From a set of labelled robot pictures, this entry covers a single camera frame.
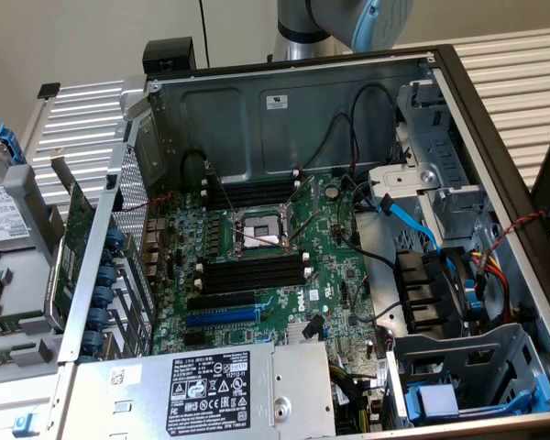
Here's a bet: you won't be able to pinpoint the CPU socket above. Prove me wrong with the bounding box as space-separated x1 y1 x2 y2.
224 201 302 262

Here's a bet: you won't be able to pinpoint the thin metal locking lever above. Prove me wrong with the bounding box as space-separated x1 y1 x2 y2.
287 213 325 244
208 165 239 221

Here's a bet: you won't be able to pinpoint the green motherboard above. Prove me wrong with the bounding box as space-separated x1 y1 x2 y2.
139 171 391 363

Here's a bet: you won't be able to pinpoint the long black expansion slot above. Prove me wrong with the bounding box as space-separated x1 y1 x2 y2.
186 291 258 314

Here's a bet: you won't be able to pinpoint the open PC case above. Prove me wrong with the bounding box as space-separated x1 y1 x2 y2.
57 43 550 440

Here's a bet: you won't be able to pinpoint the blue expansion slot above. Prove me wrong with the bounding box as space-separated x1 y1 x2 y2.
185 307 262 328

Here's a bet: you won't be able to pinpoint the silver finned heatsink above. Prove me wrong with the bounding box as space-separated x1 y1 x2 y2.
283 320 325 345

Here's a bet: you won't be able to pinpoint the black case fan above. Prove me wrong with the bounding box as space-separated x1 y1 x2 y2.
393 249 468 338

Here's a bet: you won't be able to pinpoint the blue card retention clip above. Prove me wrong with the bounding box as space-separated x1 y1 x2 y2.
95 263 119 288
87 305 111 332
104 226 127 258
81 328 105 355
93 284 116 309

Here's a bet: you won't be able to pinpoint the silver disk bay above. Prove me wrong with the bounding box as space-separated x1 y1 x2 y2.
366 80 503 251

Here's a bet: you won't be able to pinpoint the green graphics card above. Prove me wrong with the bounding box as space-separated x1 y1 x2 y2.
49 148 97 332

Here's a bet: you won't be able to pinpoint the silver power supply unit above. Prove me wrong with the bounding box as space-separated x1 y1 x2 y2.
57 338 338 440

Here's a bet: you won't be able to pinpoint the blue disk caddy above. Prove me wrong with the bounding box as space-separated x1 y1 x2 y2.
405 375 550 425

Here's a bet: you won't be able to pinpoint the grey parts rack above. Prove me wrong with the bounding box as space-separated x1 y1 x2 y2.
0 162 74 389

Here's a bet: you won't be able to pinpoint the grey disk bay cage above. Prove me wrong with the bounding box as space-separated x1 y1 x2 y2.
384 323 550 427

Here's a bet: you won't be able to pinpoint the silver hard disk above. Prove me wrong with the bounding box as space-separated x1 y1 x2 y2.
0 139 33 251

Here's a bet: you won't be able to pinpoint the blue plastic latch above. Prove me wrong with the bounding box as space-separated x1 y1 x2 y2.
12 412 40 439

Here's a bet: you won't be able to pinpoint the black looped wire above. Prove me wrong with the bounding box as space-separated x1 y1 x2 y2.
350 83 399 173

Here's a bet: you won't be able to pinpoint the red black twisted wire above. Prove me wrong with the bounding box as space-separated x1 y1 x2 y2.
494 209 549 248
118 191 175 271

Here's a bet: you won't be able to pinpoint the blue flat data wire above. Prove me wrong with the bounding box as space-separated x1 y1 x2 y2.
378 192 482 325

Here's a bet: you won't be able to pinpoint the black yellow wire bundle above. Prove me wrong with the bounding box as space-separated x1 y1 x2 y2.
327 359 386 435

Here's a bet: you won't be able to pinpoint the thin black cable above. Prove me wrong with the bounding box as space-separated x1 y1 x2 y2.
198 0 211 70

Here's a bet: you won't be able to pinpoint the red yellow power wires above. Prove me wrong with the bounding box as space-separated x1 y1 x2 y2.
467 249 508 317

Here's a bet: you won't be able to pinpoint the blue disk bracket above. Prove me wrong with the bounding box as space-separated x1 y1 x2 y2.
0 122 28 166

